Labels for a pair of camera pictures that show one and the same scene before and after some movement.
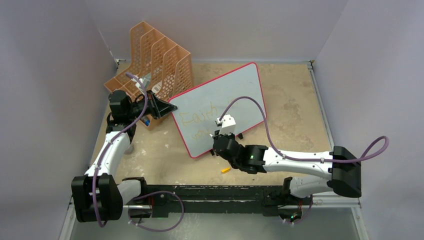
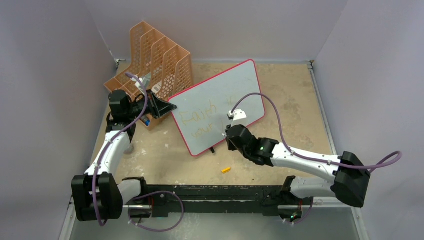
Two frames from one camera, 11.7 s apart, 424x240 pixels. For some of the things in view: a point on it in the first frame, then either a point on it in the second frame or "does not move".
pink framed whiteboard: [198, 108] does not move
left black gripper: [157, 107] does not move
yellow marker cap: [226, 170] does not move
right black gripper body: [228, 136] → [232, 147]
